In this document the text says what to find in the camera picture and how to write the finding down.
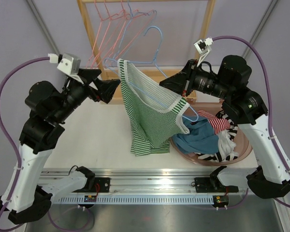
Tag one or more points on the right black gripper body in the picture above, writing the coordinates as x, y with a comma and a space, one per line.
187, 85

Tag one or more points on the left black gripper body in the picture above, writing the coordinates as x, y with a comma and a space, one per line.
96, 94

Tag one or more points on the green white striped tank top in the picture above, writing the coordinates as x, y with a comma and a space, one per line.
155, 113

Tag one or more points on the red white striped tank top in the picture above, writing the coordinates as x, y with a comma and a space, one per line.
218, 124

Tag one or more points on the blue tank top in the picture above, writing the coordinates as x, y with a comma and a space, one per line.
200, 139

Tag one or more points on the black white striped tank top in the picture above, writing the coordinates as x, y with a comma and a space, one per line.
226, 144

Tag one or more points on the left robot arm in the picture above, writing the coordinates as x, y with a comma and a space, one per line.
24, 199

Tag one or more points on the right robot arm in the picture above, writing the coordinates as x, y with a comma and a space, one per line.
248, 111

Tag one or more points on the wooden clothes rack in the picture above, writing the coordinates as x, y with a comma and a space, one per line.
154, 74

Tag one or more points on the translucent pink plastic basin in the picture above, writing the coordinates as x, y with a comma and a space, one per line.
243, 148

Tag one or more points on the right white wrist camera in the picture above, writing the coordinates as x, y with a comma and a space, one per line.
203, 47

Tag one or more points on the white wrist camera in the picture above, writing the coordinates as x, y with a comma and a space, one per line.
203, 47
67, 63

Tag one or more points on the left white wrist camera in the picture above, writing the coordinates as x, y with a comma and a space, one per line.
67, 63

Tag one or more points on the aluminium mounting rail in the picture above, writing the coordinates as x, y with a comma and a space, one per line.
152, 181

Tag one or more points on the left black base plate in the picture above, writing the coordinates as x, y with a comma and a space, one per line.
102, 184

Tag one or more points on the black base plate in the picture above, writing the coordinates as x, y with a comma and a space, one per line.
211, 185
102, 184

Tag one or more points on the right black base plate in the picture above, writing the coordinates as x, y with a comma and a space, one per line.
211, 185

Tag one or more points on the white slotted cable duct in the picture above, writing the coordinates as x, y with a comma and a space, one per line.
138, 199

